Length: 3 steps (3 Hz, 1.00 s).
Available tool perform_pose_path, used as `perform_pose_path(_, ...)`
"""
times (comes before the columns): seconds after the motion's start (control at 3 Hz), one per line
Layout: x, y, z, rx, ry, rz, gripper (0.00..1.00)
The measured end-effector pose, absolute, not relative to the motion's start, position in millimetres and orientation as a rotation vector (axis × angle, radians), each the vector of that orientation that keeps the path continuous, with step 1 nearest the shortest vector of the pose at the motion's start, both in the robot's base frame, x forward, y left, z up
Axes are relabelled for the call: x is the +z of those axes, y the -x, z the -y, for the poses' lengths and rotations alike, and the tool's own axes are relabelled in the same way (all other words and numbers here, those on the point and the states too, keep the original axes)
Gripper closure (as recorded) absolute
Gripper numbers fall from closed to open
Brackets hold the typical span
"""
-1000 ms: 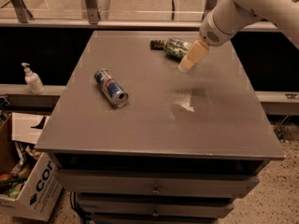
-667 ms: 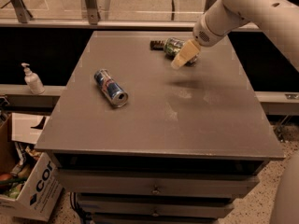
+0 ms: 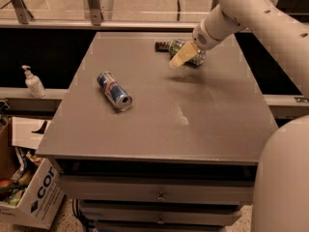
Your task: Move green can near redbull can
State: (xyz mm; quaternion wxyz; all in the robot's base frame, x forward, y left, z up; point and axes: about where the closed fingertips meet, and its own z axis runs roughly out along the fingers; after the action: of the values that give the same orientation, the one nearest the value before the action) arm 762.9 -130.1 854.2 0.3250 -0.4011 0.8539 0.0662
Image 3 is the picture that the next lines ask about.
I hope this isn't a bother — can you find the white cardboard box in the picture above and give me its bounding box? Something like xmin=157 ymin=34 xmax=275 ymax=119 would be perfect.
xmin=0 ymin=117 xmax=64 ymax=229

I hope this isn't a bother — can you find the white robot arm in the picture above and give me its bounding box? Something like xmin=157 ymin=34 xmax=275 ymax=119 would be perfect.
xmin=169 ymin=0 xmax=309 ymax=232

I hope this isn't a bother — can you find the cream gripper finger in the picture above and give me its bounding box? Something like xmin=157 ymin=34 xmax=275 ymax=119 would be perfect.
xmin=169 ymin=42 xmax=199 ymax=70

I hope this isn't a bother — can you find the white pump dispenser bottle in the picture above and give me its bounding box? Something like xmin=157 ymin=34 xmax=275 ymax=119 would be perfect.
xmin=22 ymin=65 xmax=46 ymax=99

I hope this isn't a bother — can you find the green soda can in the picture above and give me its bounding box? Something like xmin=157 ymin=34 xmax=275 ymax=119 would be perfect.
xmin=168 ymin=39 xmax=205 ymax=66

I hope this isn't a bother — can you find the grey metal railing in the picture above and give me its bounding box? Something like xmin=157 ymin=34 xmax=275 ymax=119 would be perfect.
xmin=0 ymin=0 xmax=226 ymax=34

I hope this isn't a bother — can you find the blue silver redbull can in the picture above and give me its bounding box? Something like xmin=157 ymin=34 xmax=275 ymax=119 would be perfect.
xmin=97 ymin=72 xmax=132 ymax=111

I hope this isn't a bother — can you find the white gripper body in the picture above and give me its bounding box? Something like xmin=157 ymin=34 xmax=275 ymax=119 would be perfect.
xmin=192 ymin=16 xmax=221 ymax=50

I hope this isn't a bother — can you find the grey drawer cabinet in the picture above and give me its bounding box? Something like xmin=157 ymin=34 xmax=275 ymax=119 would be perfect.
xmin=39 ymin=32 xmax=277 ymax=232

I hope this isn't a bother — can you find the dark brown snack bar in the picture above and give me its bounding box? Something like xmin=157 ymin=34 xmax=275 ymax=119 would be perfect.
xmin=154 ymin=42 xmax=170 ymax=52

